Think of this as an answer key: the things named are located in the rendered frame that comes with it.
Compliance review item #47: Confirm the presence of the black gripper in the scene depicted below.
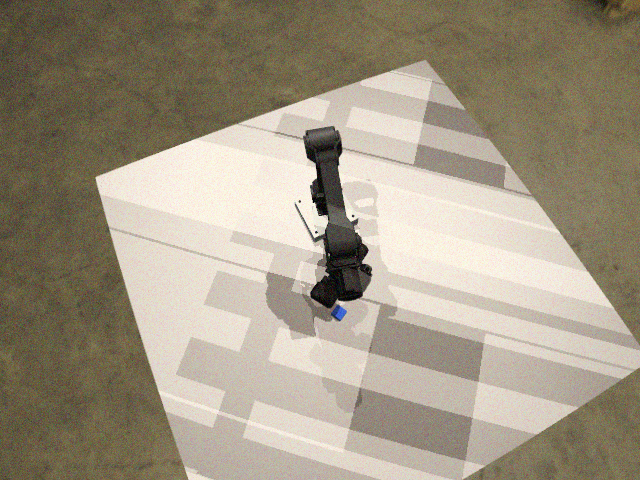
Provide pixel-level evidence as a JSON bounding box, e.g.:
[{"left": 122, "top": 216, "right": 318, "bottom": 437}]
[{"left": 310, "top": 243, "right": 369, "bottom": 309}]

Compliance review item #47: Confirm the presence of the blue block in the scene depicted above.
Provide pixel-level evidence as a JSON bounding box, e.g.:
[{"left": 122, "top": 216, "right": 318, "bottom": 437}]
[{"left": 331, "top": 305, "right": 347, "bottom": 322}]

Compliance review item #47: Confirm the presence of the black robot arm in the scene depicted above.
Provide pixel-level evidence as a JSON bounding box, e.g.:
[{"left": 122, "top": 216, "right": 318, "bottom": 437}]
[{"left": 303, "top": 126, "right": 373, "bottom": 302}]

